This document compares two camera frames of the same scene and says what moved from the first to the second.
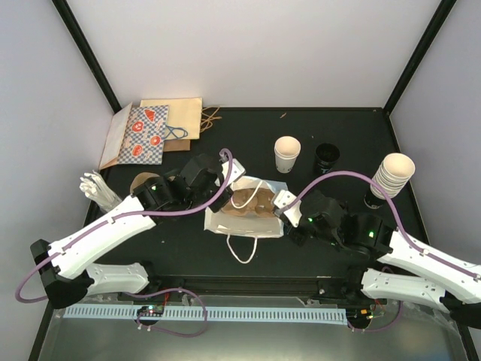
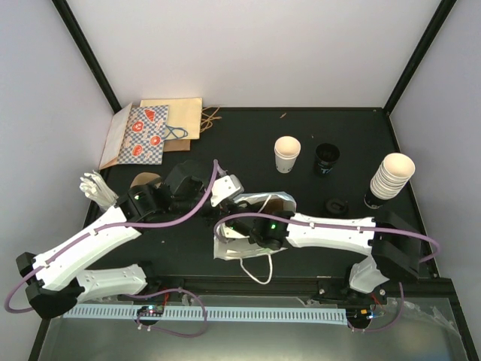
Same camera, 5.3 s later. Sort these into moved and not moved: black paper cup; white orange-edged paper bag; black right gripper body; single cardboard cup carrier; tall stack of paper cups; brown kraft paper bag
Moved: black right gripper body; single cardboard cup carrier
Not moved: white orange-edged paper bag; brown kraft paper bag; black paper cup; tall stack of paper cups
